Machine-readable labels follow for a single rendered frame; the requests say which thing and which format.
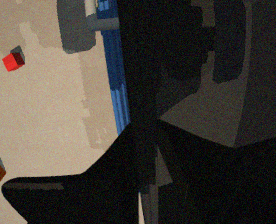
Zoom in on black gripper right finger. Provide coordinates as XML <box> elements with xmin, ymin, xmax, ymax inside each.
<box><xmin>157</xmin><ymin>120</ymin><xmax>276</xmax><ymax>224</ymax></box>

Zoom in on blue plastic tray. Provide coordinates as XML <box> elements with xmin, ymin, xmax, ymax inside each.
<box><xmin>97</xmin><ymin>0</ymin><xmax>131</xmax><ymax>136</ymax></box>

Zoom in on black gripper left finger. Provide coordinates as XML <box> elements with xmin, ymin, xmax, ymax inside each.
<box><xmin>1</xmin><ymin>123</ymin><xmax>138</xmax><ymax>224</ymax></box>

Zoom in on small red block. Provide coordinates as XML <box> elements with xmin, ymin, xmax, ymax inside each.
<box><xmin>2</xmin><ymin>52</ymin><xmax>25</xmax><ymax>72</ymax></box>

